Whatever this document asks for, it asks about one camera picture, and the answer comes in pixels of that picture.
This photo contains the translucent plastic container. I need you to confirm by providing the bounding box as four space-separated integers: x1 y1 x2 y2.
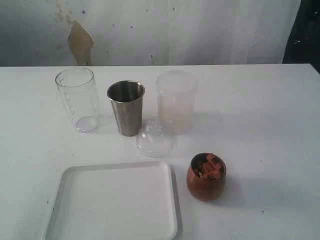
156 70 197 135

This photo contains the stainless steel cup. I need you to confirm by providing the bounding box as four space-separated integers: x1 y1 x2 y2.
106 80 145 137

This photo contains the brown wooden cup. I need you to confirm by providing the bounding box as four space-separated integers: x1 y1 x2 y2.
186 161 227 201

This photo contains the clear plastic shaker cup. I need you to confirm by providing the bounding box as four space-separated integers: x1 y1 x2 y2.
55 67 100 133

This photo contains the clear dome strainer lid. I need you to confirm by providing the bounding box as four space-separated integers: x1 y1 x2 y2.
136 117 173 158

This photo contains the white square tray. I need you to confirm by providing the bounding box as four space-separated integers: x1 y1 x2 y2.
42 161 178 240

